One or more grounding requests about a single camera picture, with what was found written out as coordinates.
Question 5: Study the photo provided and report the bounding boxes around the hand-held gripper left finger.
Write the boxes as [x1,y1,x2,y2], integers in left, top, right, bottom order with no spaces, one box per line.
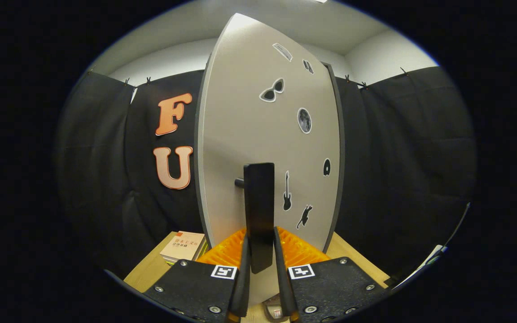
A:
[144,228,251,323]

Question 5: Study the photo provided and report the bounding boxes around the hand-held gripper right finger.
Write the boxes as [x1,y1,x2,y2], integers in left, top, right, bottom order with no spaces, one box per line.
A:
[273,227,387,323]

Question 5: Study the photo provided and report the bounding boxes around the brown fuzzy shoe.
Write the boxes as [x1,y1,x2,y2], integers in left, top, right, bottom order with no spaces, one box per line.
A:
[262,294,288,321]

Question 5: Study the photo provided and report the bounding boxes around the black door handle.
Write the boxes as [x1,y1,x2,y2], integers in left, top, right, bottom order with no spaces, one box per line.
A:
[235,162,275,274]

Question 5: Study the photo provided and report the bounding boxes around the beige shoe cabinet door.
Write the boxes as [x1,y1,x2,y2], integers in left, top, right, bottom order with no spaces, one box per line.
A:
[194,13,341,306]

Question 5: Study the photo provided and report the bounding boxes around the yellow edged book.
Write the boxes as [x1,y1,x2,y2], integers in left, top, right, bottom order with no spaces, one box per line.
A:
[167,240,210,267]

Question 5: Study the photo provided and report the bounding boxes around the beige cover book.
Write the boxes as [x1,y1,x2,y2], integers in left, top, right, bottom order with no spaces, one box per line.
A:
[160,231,206,263]

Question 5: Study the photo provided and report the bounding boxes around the white paper sheet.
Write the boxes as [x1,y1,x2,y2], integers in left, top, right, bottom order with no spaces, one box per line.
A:
[393,244,448,290]

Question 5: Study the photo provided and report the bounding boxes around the black backdrop cloth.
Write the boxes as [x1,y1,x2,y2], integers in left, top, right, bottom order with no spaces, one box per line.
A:
[54,66,477,288]

